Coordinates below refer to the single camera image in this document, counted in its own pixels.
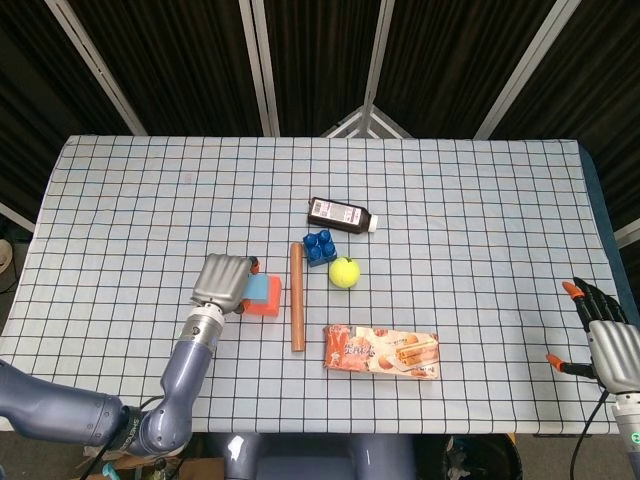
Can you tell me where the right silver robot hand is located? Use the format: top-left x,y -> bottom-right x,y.
545,276 -> 640,394

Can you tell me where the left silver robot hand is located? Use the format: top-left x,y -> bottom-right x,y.
189,252 -> 261,316

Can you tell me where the medium blue foam cube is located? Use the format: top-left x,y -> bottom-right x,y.
243,274 -> 271,305

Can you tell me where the large orange foam cube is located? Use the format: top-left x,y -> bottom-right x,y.
242,276 -> 284,319

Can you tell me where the brown wooden rod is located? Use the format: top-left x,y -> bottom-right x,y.
290,242 -> 307,353

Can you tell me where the blue studded toy brick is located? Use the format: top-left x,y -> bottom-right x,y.
301,228 -> 337,268

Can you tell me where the white partition base bar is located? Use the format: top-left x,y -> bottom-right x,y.
613,219 -> 640,249
0,201 -> 37,234

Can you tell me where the yellow tennis ball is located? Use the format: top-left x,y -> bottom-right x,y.
328,256 -> 362,290

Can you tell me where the brown bottle white cap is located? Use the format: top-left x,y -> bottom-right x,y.
306,196 -> 379,236

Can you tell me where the black trash bin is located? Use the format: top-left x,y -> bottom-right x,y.
417,434 -> 524,480

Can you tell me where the orange egg roll box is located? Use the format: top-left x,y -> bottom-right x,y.
322,324 -> 441,381

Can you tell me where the brown cardboard box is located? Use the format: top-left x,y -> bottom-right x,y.
74,452 -> 226,480

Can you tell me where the blue-grey robot torso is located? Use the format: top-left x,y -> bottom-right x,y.
204,432 -> 419,480

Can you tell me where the light checkered tablecloth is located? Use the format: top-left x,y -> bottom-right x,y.
0,133 -> 624,435

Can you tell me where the white partition base foot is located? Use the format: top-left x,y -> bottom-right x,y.
319,103 -> 414,140

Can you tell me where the black right hand cable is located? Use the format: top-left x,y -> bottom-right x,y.
568,389 -> 611,480

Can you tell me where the white double partition post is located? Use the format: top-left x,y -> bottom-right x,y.
238,0 -> 280,136

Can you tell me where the white aluminium partition post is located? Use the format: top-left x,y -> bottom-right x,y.
473,0 -> 584,140
43,0 -> 147,136
362,0 -> 399,109

